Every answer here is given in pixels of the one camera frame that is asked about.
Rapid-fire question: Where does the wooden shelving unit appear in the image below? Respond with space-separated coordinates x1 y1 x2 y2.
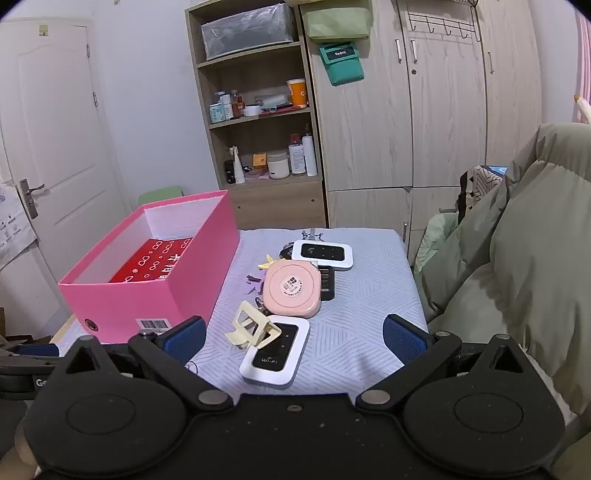
185 0 328 230

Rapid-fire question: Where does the plain white bottle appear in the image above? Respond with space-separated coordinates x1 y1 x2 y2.
302 134 318 176

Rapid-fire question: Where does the white pocket wifi router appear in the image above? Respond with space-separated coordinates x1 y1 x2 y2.
292 239 354 271
239 315 310 386

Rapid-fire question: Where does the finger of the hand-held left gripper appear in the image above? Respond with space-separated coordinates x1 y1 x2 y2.
0 336 61 367

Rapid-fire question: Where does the olive puffer jacket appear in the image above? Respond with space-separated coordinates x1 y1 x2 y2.
416 122 591 480

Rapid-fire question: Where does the metal hook rack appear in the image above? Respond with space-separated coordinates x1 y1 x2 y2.
406 11 478 42

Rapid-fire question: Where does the orange paper cup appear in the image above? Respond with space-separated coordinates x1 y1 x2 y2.
286 78 308 109

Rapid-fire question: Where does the black handheld device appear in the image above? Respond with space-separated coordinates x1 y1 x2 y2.
316 265 335 302

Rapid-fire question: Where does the teal pouch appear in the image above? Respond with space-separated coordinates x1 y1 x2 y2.
318 41 365 87

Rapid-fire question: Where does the white tube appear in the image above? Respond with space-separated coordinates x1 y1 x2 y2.
229 147 246 184

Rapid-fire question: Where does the green hanging bag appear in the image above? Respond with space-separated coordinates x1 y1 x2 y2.
302 7 372 40

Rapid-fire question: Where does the light green cloth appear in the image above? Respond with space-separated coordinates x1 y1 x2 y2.
413 213 460 273

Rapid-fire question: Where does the patterned bag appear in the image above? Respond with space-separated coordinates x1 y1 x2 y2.
459 165 509 217

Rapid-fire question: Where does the cream hair claw clip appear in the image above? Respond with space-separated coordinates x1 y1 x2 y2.
225 300 282 349

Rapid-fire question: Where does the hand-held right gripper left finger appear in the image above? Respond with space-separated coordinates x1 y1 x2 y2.
48 316 235 415

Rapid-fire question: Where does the light wooden wardrobe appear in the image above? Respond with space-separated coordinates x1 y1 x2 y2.
298 0 578 259

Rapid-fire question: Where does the metal door handle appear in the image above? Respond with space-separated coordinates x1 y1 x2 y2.
17 179 45 220

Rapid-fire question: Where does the green folding table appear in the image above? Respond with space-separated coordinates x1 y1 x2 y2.
139 186 185 208

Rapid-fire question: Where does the clear plastic storage bag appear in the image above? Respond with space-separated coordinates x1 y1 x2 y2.
201 4 296 61

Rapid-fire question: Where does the white plastic bag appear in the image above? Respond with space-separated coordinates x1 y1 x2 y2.
0 182 38 271

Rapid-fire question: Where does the pink rounded square case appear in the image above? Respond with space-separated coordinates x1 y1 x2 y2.
262 261 322 319

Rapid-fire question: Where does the face mask pack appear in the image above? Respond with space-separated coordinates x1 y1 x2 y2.
254 95 291 112

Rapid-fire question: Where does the pink cardboard box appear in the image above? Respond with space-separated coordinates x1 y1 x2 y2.
58 189 241 344

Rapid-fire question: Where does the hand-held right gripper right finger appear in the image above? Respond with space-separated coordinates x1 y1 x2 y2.
355 314 541 409

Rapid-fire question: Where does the white labelled bottle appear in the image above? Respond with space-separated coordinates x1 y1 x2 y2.
288 134 308 176

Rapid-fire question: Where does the white door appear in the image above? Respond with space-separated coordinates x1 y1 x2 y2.
0 18 130 324

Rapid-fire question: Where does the large white jar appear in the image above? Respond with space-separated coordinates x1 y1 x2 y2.
268 150 291 180

